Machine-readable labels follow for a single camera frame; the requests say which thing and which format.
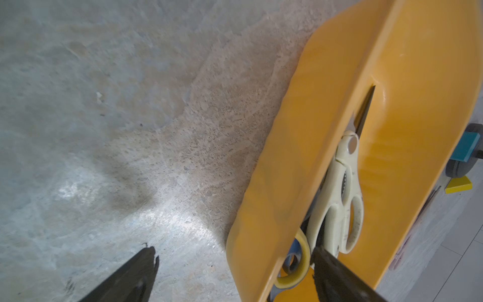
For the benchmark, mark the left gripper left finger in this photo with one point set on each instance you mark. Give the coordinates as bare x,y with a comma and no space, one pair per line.
132,282

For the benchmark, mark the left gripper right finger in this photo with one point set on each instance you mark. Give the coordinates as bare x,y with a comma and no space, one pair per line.
335,282

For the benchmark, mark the yellow handled scissors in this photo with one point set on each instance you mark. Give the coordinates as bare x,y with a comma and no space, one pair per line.
295,266

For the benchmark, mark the cream handled kitchen scissors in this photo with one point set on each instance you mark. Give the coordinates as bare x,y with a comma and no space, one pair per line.
337,216

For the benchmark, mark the yellow plastic storage box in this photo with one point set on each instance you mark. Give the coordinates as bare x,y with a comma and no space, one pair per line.
424,61

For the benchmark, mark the black pointed scissors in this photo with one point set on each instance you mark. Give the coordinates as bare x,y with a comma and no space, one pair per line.
361,117

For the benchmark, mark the yellow block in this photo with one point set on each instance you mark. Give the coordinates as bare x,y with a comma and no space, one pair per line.
457,185

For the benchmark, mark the glitter microphone on stand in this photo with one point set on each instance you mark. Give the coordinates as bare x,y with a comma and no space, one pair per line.
456,169

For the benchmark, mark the teal block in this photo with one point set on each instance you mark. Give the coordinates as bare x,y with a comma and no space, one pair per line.
466,146

